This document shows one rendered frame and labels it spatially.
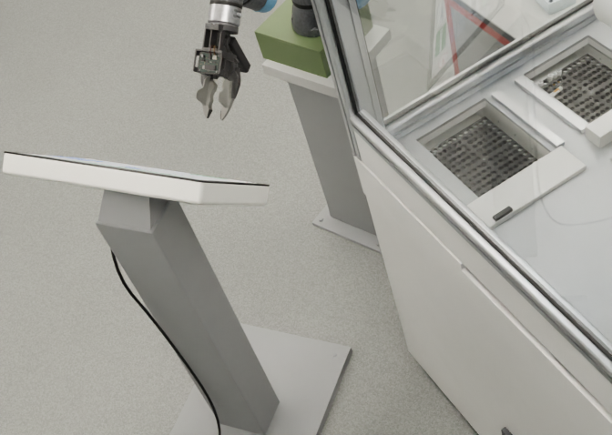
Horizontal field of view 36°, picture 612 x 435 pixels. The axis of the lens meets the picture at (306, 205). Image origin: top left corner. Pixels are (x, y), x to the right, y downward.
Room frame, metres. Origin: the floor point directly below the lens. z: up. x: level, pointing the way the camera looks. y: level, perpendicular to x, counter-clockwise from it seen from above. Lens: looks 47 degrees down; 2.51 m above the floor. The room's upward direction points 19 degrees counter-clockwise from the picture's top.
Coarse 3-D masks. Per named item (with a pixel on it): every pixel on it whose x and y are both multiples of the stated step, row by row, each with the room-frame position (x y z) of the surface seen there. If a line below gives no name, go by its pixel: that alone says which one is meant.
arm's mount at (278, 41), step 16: (288, 0) 2.33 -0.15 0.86; (272, 16) 2.28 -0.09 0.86; (288, 16) 2.26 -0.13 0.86; (256, 32) 2.24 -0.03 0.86; (272, 32) 2.21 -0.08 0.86; (288, 32) 2.19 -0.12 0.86; (272, 48) 2.20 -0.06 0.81; (288, 48) 2.15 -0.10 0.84; (304, 48) 2.10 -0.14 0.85; (320, 48) 2.07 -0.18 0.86; (288, 64) 2.16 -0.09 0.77; (304, 64) 2.11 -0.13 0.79; (320, 64) 2.06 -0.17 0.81
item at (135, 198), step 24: (24, 168) 1.61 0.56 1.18; (48, 168) 1.58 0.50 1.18; (72, 168) 1.55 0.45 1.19; (96, 168) 1.52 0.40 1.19; (120, 168) 1.49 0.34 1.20; (120, 192) 1.55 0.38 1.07; (144, 192) 1.42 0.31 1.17; (168, 192) 1.39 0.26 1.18; (192, 192) 1.36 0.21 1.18; (216, 192) 1.38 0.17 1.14; (240, 192) 1.44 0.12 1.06; (264, 192) 1.50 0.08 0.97; (120, 216) 1.52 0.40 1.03; (144, 216) 1.49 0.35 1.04
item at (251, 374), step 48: (144, 240) 1.47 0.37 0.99; (192, 240) 1.53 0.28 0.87; (144, 288) 1.52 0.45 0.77; (192, 288) 1.47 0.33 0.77; (192, 336) 1.48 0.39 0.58; (240, 336) 1.53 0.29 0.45; (288, 336) 1.77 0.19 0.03; (240, 384) 1.46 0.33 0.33; (288, 384) 1.59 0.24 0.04; (336, 384) 1.55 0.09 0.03; (192, 432) 1.55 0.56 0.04; (240, 432) 1.49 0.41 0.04; (288, 432) 1.44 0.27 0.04
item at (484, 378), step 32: (384, 224) 1.48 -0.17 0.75; (384, 256) 1.53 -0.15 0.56; (416, 256) 1.35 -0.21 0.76; (416, 288) 1.39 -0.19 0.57; (448, 288) 1.23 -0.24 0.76; (416, 320) 1.44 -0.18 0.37; (448, 320) 1.26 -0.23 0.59; (480, 320) 1.11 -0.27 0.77; (416, 352) 1.49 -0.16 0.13; (448, 352) 1.29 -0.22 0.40; (480, 352) 1.14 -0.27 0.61; (512, 352) 1.01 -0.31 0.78; (448, 384) 1.33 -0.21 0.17; (480, 384) 1.16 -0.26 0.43; (512, 384) 1.02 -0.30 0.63; (544, 384) 0.91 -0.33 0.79; (480, 416) 1.19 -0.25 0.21; (512, 416) 1.04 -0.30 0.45; (544, 416) 0.92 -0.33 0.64
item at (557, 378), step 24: (360, 168) 1.54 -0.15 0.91; (384, 192) 1.43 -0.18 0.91; (408, 216) 1.34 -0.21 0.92; (432, 240) 1.25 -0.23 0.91; (432, 264) 1.28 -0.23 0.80; (456, 264) 1.17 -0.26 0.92; (456, 288) 1.19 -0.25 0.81; (480, 288) 1.09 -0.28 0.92; (480, 312) 1.10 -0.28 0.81; (504, 312) 1.02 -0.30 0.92; (504, 336) 1.03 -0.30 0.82; (528, 336) 0.95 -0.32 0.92; (528, 360) 0.95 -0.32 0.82; (552, 360) 0.88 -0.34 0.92; (552, 384) 0.88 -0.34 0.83; (576, 384) 0.82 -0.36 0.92; (576, 408) 0.82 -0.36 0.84; (600, 408) 0.76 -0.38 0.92; (600, 432) 0.75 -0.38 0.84
